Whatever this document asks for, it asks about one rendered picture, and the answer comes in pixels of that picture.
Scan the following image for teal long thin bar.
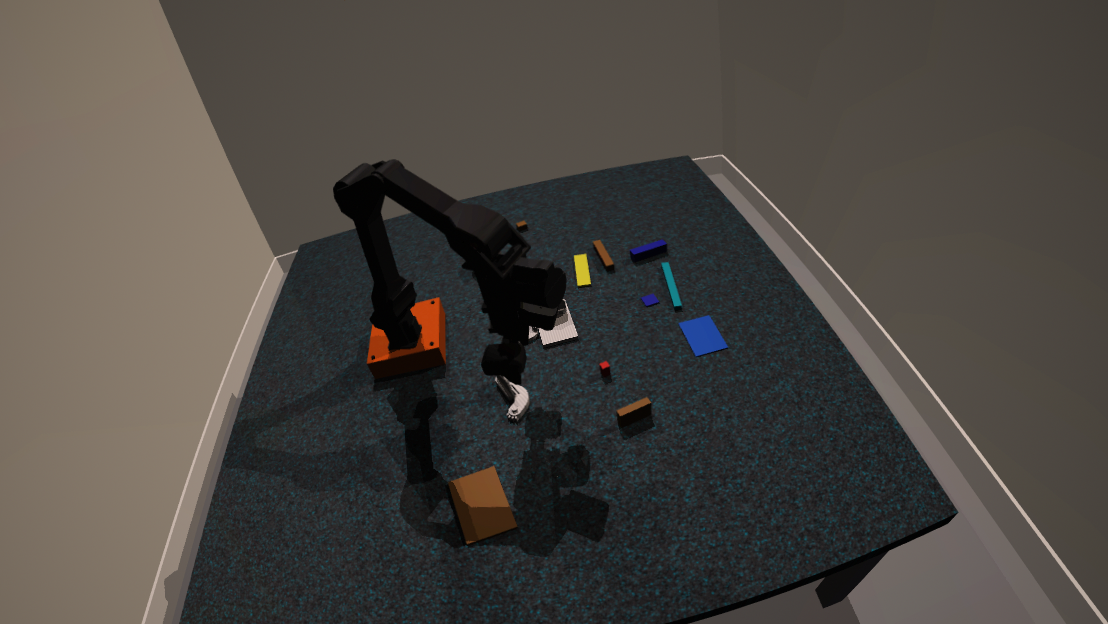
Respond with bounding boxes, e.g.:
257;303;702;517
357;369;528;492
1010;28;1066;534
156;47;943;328
661;262;683;310

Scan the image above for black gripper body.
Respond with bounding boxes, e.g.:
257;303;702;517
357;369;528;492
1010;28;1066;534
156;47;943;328
481;298;526;376

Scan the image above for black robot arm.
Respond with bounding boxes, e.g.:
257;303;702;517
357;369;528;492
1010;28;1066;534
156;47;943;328
334;158;566;350

